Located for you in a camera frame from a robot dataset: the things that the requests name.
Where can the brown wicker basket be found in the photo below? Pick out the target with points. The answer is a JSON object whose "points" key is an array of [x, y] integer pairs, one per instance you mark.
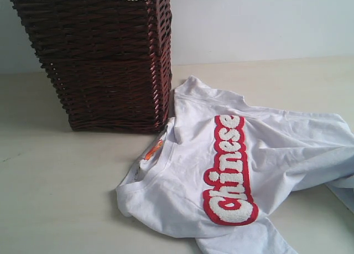
{"points": [[108, 60]]}

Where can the orange clothing tag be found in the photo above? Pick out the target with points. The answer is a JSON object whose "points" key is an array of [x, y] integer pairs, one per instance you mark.
{"points": [[153, 150]]}

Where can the white t-shirt red lettering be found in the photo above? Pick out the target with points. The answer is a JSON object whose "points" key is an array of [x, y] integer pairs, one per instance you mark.
{"points": [[225, 166]]}

